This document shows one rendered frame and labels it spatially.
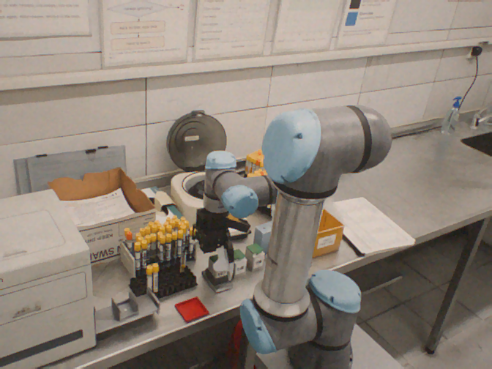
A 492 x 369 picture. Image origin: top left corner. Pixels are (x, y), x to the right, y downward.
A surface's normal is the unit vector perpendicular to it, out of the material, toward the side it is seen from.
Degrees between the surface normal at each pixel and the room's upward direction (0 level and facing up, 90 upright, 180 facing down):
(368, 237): 0
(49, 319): 90
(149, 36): 94
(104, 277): 0
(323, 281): 7
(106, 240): 89
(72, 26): 92
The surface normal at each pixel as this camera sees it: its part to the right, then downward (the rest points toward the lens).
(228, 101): 0.55, 0.47
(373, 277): 0.10, -0.86
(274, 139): -0.88, 0.03
